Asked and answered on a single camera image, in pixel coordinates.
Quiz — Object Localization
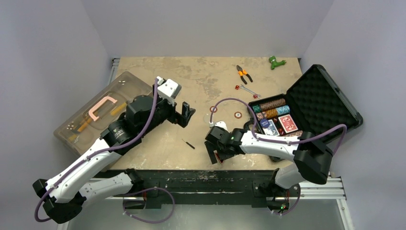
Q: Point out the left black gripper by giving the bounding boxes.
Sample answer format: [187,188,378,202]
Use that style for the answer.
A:
[139,84,194,136]

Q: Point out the red poker chip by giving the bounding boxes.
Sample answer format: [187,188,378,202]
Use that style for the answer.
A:
[234,112,242,119]
[209,106,218,113]

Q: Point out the red playing card deck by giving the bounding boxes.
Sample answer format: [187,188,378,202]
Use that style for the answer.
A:
[278,114,299,133]

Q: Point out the red triangular dealer button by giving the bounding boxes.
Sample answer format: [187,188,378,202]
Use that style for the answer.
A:
[214,152,224,164]

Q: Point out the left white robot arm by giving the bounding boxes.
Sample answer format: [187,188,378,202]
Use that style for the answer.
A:
[33,95,196,224]

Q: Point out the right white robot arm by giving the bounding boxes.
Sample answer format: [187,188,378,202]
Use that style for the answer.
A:
[204,126,333,195]

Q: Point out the small black screwdriver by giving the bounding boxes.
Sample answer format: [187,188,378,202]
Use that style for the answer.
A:
[182,139,195,149]

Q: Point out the blue small blind button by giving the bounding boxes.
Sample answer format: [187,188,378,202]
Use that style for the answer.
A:
[260,119,270,128]

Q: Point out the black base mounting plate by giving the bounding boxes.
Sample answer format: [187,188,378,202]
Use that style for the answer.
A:
[124,169,303,209]

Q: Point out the blue playing card deck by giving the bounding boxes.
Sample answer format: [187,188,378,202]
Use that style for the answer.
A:
[262,120,280,136]

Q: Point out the silver wrench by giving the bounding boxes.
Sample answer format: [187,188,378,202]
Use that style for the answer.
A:
[239,84,261,98]

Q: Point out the orange black pliers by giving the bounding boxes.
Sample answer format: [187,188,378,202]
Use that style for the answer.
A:
[236,65,253,84]

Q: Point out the teal poker chip row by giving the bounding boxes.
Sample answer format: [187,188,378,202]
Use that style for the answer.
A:
[275,105,290,115]

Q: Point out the translucent brown tool box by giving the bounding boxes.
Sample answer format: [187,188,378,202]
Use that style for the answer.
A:
[54,71,152,156]

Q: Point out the green plastic toy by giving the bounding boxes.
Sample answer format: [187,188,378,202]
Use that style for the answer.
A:
[269,56,286,70]

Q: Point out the black foam-lined poker case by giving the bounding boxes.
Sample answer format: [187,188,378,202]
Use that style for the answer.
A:
[244,65,363,137]

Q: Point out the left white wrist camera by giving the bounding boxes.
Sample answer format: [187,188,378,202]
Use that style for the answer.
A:
[156,76,182,106]

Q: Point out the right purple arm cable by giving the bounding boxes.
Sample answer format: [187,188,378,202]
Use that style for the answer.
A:
[209,97,348,217]

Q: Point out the aluminium frame rail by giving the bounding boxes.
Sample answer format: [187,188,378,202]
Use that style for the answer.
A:
[58,178,354,230]

